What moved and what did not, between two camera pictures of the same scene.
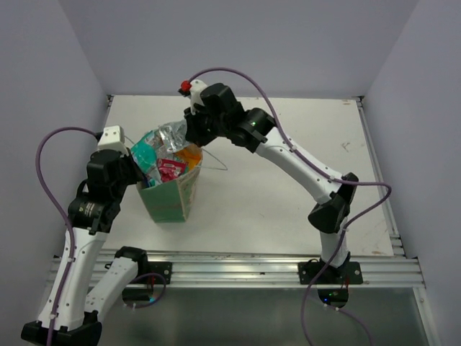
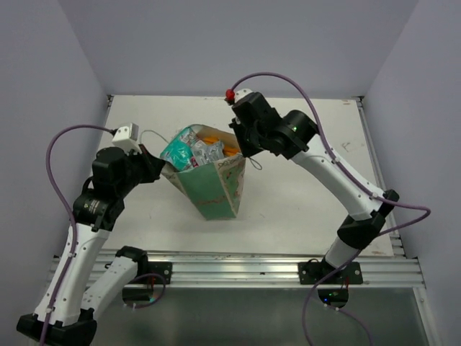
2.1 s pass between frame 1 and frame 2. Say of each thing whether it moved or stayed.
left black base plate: stayed
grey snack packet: moved
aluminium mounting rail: stayed
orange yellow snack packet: moved
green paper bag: moved
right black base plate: stayed
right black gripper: moved
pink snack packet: moved
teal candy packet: moved
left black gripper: stayed
